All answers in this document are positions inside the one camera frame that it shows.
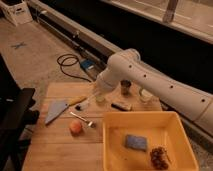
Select white dish brush black bristles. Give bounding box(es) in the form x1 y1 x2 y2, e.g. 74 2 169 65
75 95 94 111

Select blue power box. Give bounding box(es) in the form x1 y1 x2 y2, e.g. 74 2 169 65
80 59 102 80

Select spatula with yellow handle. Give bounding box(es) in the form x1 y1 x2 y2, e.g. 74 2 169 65
45 96 86 125

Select green plastic cup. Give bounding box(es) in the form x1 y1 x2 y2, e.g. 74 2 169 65
95 95 106 103

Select black rectangular block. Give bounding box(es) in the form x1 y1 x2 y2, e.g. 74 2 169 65
111 102 132 111

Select black stand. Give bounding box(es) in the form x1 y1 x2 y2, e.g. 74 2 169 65
0 53 39 171

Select metal fork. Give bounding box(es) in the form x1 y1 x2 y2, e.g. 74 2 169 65
70 112 96 128

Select blue sponge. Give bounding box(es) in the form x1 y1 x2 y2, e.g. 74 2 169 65
125 135 147 151

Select black cable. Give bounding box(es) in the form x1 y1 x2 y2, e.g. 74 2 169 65
56 53 93 83

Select yellow plastic bin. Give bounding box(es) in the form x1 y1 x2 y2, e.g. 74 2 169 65
103 111 199 171

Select white cardboard box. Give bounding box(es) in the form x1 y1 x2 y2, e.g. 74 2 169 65
0 0 32 26

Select orange peach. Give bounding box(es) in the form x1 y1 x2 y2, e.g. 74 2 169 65
69 120 83 135

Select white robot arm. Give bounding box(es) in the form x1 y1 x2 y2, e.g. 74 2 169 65
95 48 213 136

